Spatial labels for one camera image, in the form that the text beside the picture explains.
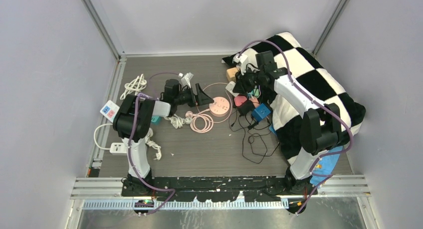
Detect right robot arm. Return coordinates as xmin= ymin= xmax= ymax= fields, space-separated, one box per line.
xmin=233 ymin=51 xmax=345 ymax=194

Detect teal usb power strip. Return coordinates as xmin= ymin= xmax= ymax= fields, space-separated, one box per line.
xmin=151 ymin=116 xmax=161 ymax=125

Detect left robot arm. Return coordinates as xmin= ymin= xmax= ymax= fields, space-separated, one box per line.
xmin=112 ymin=79 xmax=214 ymax=196

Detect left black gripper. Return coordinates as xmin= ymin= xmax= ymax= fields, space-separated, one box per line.
xmin=174 ymin=83 xmax=213 ymax=107

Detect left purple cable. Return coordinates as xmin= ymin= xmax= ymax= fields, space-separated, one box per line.
xmin=127 ymin=72 xmax=183 ymax=216

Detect orange cube socket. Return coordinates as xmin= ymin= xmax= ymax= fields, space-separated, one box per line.
xmin=226 ymin=67 xmax=239 ymax=82

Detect white colourful power strip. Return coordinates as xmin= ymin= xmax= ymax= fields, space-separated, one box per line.
xmin=100 ymin=100 xmax=120 ymax=123

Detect white thick coiled cable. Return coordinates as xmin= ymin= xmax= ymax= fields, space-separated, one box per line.
xmin=120 ymin=73 xmax=148 ymax=101

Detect blue cube socket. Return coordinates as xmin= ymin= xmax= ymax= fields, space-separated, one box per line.
xmin=251 ymin=104 xmax=271 ymax=122

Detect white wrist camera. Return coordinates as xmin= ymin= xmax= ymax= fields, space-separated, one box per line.
xmin=232 ymin=53 xmax=249 ymax=75
xmin=178 ymin=72 xmax=194 ymax=88

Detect orange small plug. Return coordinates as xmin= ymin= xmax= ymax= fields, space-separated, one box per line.
xmin=249 ymin=97 xmax=260 ymax=108

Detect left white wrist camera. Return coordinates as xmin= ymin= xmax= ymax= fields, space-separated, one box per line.
xmin=178 ymin=72 xmax=194 ymax=88

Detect pink round socket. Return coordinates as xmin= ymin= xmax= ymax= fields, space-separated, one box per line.
xmin=209 ymin=96 xmax=231 ymax=117

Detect purple cable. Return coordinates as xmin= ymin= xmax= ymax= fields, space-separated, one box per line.
xmin=127 ymin=72 xmax=183 ymax=216
xmin=237 ymin=40 xmax=354 ymax=215

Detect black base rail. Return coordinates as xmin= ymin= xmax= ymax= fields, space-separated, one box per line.
xmin=120 ymin=175 xmax=318 ymax=203

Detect pink plug adapter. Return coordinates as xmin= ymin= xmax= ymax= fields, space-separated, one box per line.
xmin=233 ymin=95 xmax=247 ymax=107

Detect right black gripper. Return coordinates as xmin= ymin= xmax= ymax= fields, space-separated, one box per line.
xmin=233 ymin=66 xmax=265 ymax=94

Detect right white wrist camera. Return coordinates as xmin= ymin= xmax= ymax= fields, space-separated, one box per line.
xmin=232 ymin=53 xmax=249 ymax=75

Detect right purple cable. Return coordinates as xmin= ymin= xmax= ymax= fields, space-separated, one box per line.
xmin=237 ymin=40 xmax=354 ymax=215

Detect white charger block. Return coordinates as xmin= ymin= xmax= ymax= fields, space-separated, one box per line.
xmin=225 ymin=81 xmax=239 ymax=97

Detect black thin cable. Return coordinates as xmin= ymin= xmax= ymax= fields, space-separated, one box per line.
xmin=229 ymin=105 xmax=281 ymax=164

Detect checkered black white pillow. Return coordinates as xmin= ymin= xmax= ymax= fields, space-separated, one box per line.
xmin=222 ymin=31 xmax=367 ymax=165

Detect small teal adapters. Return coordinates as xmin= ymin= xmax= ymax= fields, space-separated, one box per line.
xmin=248 ymin=88 xmax=261 ymax=98

